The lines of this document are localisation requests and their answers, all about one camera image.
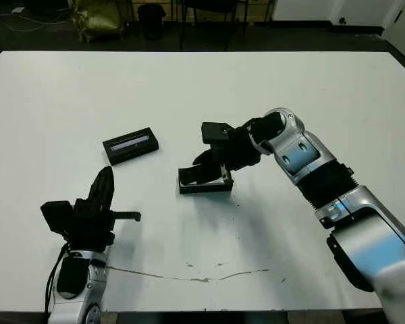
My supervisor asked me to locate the black trash bin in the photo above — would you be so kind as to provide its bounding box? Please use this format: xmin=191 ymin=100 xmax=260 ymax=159
xmin=137 ymin=3 xmax=166 ymax=41

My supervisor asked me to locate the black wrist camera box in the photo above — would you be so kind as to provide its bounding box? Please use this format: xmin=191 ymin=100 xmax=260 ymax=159
xmin=201 ymin=121 xmax=240 ymax=146
xmin=40 ymin=200 xmax=75 ymax=234

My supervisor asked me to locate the black box lid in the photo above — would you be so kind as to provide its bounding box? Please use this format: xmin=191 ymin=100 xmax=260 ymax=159
xmin=102 ymin=126 xmax=161 ymax=167

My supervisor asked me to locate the black box base white insert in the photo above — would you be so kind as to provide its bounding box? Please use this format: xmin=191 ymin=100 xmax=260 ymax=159
xmin=178 ymin=167 xmax=235 ymax=196

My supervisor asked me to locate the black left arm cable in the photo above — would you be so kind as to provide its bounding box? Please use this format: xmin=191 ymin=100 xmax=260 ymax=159
xmin=45 ymin=241 xmax=70 ymax=317

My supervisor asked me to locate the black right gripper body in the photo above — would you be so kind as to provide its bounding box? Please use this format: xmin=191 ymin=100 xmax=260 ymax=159
xmin=208 ymin=130 xmax=263 ymax=184

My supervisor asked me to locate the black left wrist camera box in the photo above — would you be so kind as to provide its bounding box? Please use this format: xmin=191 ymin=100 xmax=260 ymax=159
xmin=40 ymin=200 xmax=75 ymax=234

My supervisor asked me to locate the white floor cable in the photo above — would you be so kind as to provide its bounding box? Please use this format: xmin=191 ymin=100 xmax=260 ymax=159
xmin=0 ymin=13 xmax=72 ymax=33

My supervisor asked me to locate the large crumpled plastic bag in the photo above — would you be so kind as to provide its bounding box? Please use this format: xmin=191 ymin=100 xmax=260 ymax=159
xmin=71 ymin=0 xmax=126 ymax=44

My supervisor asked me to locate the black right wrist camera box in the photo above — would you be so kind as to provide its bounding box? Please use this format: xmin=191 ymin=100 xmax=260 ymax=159
xmin=201 ymin=121 xmax=240 ymax=146

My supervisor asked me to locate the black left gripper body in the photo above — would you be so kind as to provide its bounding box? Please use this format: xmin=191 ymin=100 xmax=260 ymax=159
xmin=66 ymin=198 xmax=143 ymax=253

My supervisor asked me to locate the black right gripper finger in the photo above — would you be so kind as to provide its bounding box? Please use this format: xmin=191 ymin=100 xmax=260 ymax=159
xmin=194 ymin=163 xmax=224 ymax=186
xmin=192 ymin=149 xmax=217 ymax=167

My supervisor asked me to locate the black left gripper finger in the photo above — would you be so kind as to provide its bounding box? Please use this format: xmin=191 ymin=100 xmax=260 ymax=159
xmin=87 ymin=166 xmax=109 ymax=212
xmin=101 ymin=165 xmax=116 ymax=213

